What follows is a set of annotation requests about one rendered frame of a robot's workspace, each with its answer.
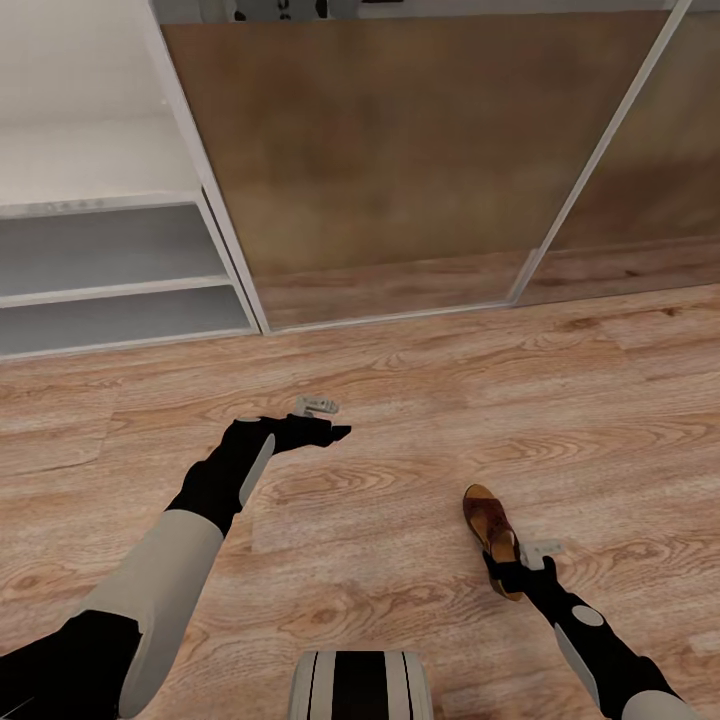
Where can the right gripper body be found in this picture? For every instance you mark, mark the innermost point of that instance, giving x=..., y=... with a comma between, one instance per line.
x=516, y=577

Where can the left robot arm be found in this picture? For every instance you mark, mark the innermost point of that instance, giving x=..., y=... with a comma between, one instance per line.
x=113, y=651

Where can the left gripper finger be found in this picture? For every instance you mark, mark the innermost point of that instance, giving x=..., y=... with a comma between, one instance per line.
x=338, y=432

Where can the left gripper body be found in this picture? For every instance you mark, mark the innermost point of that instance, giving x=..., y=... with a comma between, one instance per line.
x=310, y=431

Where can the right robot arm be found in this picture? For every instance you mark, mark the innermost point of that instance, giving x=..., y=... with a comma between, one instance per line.
x=623, y=685

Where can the sandal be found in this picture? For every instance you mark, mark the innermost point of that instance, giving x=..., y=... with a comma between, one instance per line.
x=486, y=518

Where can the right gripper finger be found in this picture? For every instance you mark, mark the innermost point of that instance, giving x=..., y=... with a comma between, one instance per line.
x=492, y=565

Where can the robot trunk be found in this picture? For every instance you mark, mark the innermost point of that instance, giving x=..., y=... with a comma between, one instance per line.
x=359, y=685

